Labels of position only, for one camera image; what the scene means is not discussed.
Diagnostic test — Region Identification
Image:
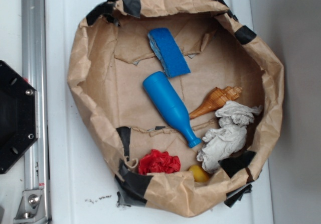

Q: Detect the blue sponge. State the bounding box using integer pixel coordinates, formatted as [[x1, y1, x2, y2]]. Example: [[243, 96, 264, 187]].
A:
[[148, 28, 191, 78]]

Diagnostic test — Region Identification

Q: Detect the brown paper bag bin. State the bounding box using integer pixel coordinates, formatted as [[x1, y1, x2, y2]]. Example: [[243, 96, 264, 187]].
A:
[[68, 0, 284, 217]]

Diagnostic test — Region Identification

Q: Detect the blue plastic bottle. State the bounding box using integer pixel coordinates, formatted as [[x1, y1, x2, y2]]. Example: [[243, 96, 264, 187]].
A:
[[142, 71, 201, 148]]

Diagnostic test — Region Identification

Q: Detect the crumpled red cloth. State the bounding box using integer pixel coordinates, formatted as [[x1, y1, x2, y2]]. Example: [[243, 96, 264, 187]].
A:
[[138, 149, 181, 175]]

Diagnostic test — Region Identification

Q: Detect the orange spiral seashell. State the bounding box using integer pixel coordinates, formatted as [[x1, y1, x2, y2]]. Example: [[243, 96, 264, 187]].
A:
[[189, 86, 243, 120]]

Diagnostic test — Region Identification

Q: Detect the crumpled white cloth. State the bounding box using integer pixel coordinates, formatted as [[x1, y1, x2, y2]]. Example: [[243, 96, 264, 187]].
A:
[[197, 100, 263, 174]]

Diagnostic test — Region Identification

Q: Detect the yellow ball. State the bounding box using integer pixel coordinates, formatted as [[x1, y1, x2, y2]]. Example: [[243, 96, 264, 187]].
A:
[[189, 165, 210, 183]]

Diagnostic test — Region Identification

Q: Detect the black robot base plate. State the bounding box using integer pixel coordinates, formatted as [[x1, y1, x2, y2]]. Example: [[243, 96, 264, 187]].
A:
[[1, 61, 38, 174]]

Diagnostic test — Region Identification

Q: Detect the aluminium extrusion rail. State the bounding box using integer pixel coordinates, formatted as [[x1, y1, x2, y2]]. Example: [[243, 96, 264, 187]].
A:
[[22, 0, 52, 223]]

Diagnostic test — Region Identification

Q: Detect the metal corner bracket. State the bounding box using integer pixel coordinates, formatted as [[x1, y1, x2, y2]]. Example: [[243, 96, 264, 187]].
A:
[[13, 189, 46, 223]]

